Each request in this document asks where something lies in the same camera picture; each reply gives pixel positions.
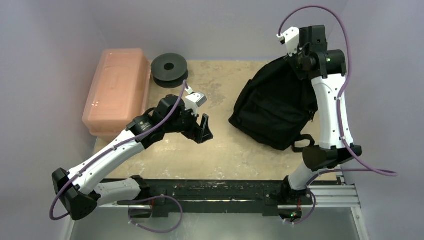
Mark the black student backpack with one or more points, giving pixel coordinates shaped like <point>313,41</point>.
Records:
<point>274,107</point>

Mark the black filament spool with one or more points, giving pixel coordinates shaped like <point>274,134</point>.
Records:
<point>169,70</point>

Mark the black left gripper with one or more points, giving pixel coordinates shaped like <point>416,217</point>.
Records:
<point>203,133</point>

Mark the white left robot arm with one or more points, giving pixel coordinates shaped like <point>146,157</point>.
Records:
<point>81,189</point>

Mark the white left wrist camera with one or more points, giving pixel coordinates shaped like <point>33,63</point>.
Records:
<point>194,100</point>

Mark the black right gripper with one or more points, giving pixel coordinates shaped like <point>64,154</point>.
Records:
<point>301,62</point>

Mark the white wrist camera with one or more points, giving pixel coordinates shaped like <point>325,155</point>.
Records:
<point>194,100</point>
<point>290,38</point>

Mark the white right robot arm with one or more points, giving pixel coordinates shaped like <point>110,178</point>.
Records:
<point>298,179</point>

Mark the translucent pink storage box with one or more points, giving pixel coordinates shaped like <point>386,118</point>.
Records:
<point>119,91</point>

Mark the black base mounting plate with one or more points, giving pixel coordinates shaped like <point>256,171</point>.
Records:
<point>270,198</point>

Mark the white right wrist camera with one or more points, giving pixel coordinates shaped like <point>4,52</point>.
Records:
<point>290,38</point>

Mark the aluminium frame rail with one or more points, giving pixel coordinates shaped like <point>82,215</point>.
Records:
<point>331,198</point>

